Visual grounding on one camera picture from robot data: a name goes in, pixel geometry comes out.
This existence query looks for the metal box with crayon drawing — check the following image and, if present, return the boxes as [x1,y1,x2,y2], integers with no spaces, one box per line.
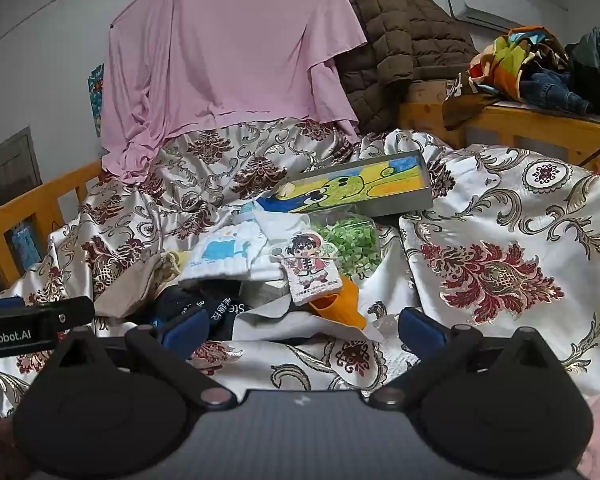
[272,150,434,218]

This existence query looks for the teal wall poster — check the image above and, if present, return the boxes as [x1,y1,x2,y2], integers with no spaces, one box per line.
[87,62,106,138]

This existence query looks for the pink hanging cloth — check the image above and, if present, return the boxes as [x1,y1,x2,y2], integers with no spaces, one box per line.
[100,0,368,186]

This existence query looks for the brown quilted jacket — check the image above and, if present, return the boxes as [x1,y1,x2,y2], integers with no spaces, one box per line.
[334,0,478,136]

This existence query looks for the white whale print towel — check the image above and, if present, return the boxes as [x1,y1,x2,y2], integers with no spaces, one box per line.
[177,210,286,283]

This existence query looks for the grey framed panel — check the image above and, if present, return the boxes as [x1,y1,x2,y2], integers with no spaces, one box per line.
[0,127,43,206]

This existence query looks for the white air conditioner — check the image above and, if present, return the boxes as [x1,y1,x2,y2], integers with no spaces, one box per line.
[444,0,536,33]

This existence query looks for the cartoon boy sponge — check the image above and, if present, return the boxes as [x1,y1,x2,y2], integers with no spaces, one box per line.
[269,232,344,307]

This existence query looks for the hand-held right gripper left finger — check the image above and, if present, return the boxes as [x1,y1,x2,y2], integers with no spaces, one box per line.
[50,307,238,408]

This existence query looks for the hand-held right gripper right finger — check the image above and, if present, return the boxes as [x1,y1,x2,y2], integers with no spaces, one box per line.
[369,306,561,410]

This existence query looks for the black printed cloth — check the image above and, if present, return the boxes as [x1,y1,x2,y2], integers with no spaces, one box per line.
[147,282,253,343]

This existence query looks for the dark green garment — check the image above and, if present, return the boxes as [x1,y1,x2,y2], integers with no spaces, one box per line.
[565,25,600,121]

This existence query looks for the multicoloured patterned cloth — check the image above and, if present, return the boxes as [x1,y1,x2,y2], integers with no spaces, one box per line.
[467,25,571,103]

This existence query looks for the light grey cloth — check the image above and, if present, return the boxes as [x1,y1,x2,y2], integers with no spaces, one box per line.
[232,295,381,346]

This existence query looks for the floral satin blanket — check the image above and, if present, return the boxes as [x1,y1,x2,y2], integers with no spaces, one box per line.
[0,117,600,418]

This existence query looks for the wooden bed rail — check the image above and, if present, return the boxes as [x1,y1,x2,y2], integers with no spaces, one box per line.
[0,160,103,291]

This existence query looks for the blue picture card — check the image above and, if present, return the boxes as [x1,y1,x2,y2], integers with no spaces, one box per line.
[7,222,43,266]

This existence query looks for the blue jeans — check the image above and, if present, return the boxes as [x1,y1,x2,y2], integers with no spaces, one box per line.
[520,67,593,116]

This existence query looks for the clear bag of green pieces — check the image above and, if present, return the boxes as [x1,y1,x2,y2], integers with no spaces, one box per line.
[310,212,383,281]

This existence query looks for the orange rubber cup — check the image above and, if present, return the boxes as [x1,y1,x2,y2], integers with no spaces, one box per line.
[307,277,368,331]

